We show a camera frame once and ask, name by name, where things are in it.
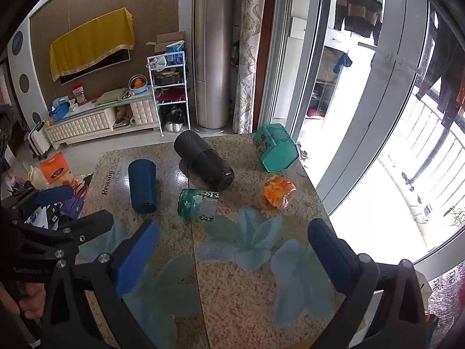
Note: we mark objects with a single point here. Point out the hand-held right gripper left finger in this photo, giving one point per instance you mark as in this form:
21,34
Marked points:
136,258

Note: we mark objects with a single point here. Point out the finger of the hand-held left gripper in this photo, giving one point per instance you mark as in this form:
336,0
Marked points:
87,225
54,195

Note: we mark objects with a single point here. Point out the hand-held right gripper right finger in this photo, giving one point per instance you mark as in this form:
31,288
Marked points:
328,258

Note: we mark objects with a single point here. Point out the dark blue cup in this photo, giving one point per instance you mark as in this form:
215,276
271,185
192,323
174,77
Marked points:
142,185

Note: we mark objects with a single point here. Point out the black cylindrical bottle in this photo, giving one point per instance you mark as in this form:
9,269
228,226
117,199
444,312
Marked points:
203,163

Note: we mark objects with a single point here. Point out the person's left hand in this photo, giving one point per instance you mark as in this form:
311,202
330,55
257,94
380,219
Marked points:
32,298

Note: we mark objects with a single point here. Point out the purple box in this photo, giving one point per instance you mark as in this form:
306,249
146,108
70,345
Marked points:
74,207

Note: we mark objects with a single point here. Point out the yellow bag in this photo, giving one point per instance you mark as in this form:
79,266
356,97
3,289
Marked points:
37,178

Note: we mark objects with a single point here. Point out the orange tissue box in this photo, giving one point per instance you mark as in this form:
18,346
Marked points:
54,167

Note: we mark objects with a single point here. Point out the white suitcase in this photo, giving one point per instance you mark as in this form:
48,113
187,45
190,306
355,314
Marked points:
36,140

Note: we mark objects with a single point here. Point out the white television cabinet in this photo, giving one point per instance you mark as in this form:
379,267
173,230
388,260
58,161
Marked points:
90,123

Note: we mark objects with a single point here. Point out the orange snack packet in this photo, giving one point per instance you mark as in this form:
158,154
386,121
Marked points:
279,192

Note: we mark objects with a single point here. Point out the blue bag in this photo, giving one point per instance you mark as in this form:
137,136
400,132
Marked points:
60,111

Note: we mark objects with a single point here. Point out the red snack bag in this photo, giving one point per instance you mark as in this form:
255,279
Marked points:
79,93

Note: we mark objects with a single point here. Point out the green cushion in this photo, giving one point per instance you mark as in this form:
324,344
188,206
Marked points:
110,96

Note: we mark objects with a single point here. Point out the teal hexagonal box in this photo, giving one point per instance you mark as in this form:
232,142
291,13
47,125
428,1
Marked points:
276,149

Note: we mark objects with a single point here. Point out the clear plastic bag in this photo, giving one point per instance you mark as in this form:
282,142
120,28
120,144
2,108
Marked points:
448,298

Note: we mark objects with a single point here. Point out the white shoes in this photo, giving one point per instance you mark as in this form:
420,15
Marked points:
173,127

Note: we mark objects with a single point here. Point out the potted plant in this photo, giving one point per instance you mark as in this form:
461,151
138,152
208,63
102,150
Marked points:
457,217

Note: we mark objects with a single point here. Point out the teal fruit bowl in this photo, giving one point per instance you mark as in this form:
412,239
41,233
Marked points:
138,85

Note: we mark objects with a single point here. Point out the black television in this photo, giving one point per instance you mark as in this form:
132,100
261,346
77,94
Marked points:
109,60

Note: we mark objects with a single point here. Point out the balcony railing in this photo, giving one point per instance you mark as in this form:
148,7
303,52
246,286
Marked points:
439,160

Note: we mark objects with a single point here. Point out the white shelf rack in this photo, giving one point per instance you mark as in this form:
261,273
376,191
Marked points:
170,91

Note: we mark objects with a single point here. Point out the yellow cloth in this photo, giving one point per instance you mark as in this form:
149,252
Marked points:
90,40

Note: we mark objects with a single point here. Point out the white plastic bag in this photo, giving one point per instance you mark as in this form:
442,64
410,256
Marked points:
157,63

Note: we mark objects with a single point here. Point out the blue tissue pack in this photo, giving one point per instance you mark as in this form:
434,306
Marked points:
175,55

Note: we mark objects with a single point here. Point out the cardboard box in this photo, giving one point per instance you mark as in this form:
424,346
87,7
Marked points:
169,39

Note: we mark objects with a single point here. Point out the blue hanging glove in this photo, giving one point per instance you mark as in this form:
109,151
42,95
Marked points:
342,63

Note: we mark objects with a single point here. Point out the silver tower air conditioner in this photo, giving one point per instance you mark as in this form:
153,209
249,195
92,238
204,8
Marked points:
213,51

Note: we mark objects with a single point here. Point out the patterned beige curtain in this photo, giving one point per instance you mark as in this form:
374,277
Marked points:
249,54

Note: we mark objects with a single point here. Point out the dark hanging clothes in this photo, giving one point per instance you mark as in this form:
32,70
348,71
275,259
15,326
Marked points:
358,7
447,69

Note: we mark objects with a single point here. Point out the round wall ornament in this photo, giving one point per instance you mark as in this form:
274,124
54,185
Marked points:
17,42
24,83
36,117

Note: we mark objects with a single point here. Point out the grey sliding door frame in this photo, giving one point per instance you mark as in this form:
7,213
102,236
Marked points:
392,43

